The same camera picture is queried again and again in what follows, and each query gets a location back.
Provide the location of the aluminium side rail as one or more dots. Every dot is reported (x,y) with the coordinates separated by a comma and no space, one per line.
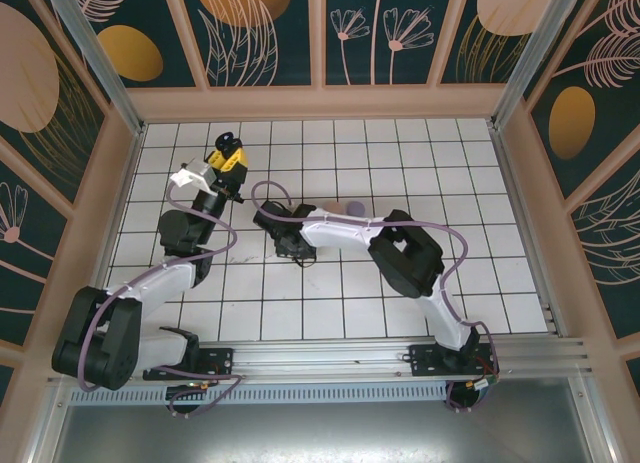
(116,223)
(554,315)

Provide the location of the yellow power connector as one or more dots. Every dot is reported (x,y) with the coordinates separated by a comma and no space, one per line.
(472,384)
(204,386)

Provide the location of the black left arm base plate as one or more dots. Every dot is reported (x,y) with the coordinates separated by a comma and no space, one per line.
(220,360)

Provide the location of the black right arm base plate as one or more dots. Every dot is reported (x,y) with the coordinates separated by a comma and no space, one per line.
(425,360)

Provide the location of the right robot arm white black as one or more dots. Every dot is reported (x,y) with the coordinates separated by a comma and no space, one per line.
(340,230)

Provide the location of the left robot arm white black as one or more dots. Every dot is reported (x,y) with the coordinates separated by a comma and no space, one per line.
(160,283)

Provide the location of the grey metal plate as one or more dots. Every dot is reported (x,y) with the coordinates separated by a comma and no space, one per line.
(320,433)

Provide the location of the aluminium frame post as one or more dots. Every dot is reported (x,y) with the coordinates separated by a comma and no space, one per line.
(97,58)
(532,58)

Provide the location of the aluminium mounting rail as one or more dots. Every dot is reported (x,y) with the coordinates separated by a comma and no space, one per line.
(320,358)

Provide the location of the purple earbud charging case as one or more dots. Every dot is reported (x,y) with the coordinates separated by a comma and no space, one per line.
(356,206)

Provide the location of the black earbud charging case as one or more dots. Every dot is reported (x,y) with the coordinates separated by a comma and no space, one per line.
(227,142)

